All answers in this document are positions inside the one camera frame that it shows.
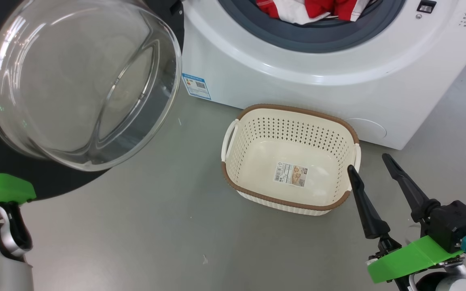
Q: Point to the product label sticker with barcode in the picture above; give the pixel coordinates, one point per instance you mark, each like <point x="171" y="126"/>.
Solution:
<point x="291" y="174"/>

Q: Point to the blue energy label sticker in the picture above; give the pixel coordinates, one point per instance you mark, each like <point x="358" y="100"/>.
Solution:
<point x="196" y="86"/>

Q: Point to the white front-load washing machine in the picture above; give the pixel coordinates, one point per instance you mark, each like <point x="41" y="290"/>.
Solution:
<point x="297" y="76"/>

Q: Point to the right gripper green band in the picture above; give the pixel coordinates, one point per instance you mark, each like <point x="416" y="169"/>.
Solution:
<point x="415" y="258"/>

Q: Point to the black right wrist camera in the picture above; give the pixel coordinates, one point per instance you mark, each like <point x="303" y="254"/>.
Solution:
<point x="455" y="222"/>

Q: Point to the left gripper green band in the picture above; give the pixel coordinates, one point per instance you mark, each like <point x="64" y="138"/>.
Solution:
<point x="2" y="189"/>

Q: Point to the cream basket brown rim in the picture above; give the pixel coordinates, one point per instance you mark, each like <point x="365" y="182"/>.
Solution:
<point x="265" y="178"/>

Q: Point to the black glass washer door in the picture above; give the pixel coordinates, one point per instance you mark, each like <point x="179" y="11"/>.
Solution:
<point x="75" y="81"/>

